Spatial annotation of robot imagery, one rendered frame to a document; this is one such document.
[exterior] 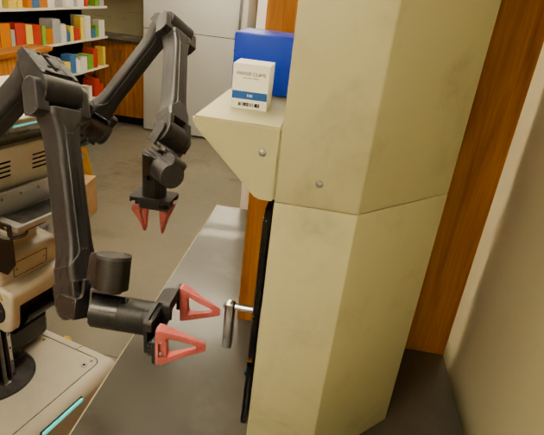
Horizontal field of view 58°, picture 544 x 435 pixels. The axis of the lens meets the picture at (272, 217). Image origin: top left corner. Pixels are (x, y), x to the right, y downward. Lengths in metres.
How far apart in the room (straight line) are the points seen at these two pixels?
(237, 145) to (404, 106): 0.21
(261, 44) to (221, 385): 0.65
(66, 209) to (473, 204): 0.77
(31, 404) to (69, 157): 1.22
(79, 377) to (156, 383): 1.03
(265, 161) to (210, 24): 5.06
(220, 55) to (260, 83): 4.99
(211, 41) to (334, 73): 5.10
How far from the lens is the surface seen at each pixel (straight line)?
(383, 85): 0.60
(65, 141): 0.95
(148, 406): 1.00
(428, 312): 1.18
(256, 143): 0.62
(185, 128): 1.20
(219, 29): 5.64
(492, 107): 1.02
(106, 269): 0.84
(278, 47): 0.79
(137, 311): 0.84
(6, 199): 1.49
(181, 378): 1.05
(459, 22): 0.69
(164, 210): 1.19
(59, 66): 1.05
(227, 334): 0.83
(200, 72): 5.75
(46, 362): 2.15
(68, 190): 0.93
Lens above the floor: 1.66
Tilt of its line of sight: 25 degrees down
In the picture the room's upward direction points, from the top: 7 degrees clockwise
